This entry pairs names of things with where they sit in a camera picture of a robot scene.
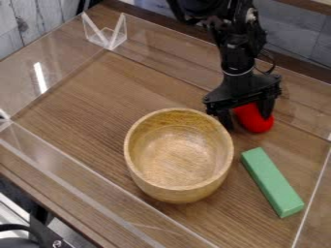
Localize red plush strawberry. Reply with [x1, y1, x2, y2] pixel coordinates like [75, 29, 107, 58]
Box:
[233, 103, 274, 134]

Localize black metal stand base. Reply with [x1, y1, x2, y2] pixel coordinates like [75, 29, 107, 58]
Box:
[0, 212, 77, 248]

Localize green rectangular block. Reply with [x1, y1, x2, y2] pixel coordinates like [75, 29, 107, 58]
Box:
[241, 147, 306, 218]

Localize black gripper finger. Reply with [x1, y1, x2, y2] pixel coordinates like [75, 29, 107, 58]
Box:
[258, 99, 276, 119]
[218, 109, 234, 131]

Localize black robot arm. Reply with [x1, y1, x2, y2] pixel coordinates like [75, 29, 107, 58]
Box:
[166, 0, 282, 134]

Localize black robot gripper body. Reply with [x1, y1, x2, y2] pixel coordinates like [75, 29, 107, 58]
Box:
[204, 73, 282, 115]

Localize light wooden bowl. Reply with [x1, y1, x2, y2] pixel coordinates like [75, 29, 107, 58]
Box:
[123, 108, 234, 203]

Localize clear acrylic corner bracket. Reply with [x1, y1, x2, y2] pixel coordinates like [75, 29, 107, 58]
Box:
[82, 13, 129, 50]

